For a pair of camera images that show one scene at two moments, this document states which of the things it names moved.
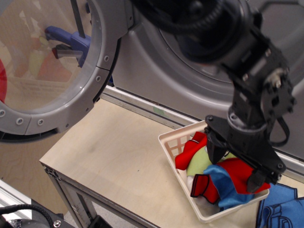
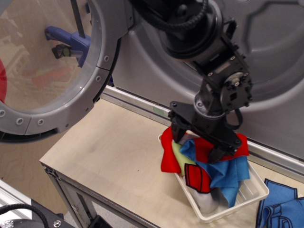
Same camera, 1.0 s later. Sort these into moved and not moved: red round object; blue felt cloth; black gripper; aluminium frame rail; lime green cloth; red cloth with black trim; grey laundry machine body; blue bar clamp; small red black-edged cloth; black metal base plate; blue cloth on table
Moved: red cloth with black trim; black gripper; small red black-edged cloth; blue felt cloth; lime green cloth
Not moved: grey laundry machine body; blue cloth on table; red round object; black metal base plate; blue bar clamp; aluminium frame rail
